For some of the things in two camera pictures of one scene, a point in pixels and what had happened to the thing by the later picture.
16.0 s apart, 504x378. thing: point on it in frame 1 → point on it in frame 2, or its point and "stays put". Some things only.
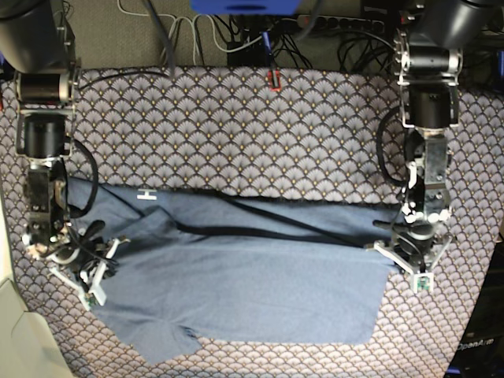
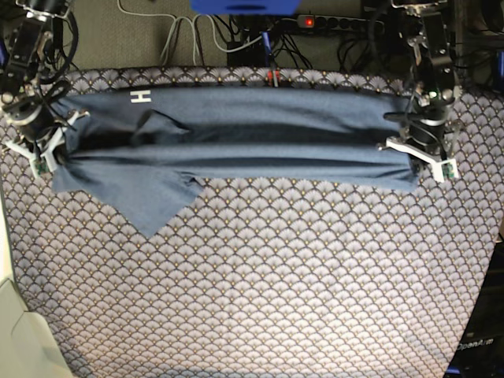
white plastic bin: (27, 346) stays put
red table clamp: (274, 80) stays put
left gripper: (59, 239) → (34, 115)
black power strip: (339, 23) stays put
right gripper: (415, 236) → (428, 117)
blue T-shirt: (195, 267) → (139, 153)
